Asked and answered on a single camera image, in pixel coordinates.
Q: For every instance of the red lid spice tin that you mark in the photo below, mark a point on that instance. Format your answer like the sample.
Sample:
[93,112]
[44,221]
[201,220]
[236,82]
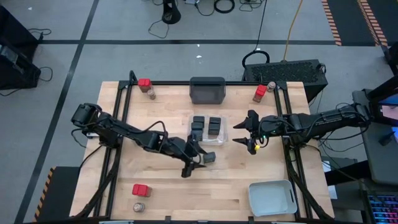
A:
[140,189]
[144,82]
[260,91]

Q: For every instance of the black computer keyboard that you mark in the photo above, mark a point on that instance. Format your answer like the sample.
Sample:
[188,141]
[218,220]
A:
[384,210]

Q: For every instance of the black equipment case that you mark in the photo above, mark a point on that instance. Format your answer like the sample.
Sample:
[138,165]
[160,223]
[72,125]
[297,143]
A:
[18,71]
[15,31]

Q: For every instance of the black aluminium table frame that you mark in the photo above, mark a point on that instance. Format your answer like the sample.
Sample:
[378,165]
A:
[174,83]

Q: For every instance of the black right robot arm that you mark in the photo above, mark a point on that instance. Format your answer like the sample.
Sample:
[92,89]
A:
[311,124]

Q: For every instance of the small black desk device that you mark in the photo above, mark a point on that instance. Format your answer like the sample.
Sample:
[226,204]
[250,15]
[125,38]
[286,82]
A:
[386,138]

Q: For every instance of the black floor stand base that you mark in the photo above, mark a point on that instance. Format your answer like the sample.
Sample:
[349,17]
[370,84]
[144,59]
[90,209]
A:
[171,15]

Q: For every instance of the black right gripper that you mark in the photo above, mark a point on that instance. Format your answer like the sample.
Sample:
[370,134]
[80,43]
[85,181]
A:
[265,126]

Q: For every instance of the glass spice jar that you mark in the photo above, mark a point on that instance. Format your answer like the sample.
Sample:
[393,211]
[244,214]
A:
[138,207]
[271,86]
[151,94]

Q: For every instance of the clear plastic bin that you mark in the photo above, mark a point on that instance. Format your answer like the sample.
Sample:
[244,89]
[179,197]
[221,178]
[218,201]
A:
[223,141]

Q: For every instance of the black mat with orange stripes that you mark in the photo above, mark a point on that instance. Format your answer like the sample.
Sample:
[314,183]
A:
[348,18]
[62,193]

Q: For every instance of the dark grey translucent bin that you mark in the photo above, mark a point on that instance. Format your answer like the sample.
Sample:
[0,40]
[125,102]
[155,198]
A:
[207,91]

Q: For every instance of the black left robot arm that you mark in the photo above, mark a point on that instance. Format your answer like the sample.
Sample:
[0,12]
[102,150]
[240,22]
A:
[133,133]

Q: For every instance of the white plastic bin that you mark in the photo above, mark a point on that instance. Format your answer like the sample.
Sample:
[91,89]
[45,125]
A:
[270,199]

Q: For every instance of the black perforated computer case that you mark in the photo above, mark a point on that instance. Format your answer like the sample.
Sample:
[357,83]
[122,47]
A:
[284,73]

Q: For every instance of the grey desk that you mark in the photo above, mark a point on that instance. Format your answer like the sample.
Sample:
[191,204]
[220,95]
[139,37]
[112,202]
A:
[379,161]

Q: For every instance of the black computer monitor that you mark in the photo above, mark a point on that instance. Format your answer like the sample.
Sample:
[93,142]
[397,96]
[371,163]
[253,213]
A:
[382,93]

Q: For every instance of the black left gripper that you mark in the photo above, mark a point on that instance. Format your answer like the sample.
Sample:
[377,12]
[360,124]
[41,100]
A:
[185,154]

